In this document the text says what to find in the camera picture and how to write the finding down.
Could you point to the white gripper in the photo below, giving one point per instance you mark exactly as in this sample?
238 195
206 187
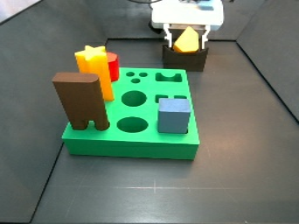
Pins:
186 12

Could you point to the orange three prong block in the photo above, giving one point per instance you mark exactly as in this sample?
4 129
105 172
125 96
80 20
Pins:
186 43

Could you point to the black curved fixture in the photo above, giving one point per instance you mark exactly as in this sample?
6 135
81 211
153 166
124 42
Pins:
190 61

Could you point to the red cylinder block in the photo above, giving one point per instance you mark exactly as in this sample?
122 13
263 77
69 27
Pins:
112 66

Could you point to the yellow star block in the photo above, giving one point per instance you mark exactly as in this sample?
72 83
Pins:
92 62

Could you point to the blue square block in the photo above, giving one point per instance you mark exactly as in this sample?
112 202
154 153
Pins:
173 115

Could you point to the green shape sorter base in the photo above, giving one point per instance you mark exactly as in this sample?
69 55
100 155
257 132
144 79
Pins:
132 136

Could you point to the brown arch block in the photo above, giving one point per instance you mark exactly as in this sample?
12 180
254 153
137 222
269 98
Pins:
81 99

